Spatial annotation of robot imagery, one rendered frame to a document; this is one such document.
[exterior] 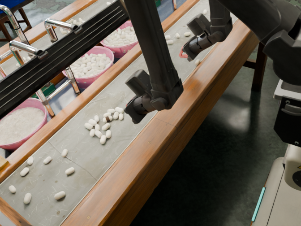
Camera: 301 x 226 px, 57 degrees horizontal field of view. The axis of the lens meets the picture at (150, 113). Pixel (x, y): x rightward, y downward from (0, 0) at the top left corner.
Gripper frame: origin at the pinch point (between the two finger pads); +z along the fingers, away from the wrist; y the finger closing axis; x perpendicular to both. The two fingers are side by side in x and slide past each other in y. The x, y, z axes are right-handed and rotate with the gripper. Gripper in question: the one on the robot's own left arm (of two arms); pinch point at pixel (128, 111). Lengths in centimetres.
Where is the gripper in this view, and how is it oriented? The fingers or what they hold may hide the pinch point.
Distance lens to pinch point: 96.2
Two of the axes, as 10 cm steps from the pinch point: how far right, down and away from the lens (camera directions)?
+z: -5.2, 1.9, 8.3
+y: -5.7, 6.5, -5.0
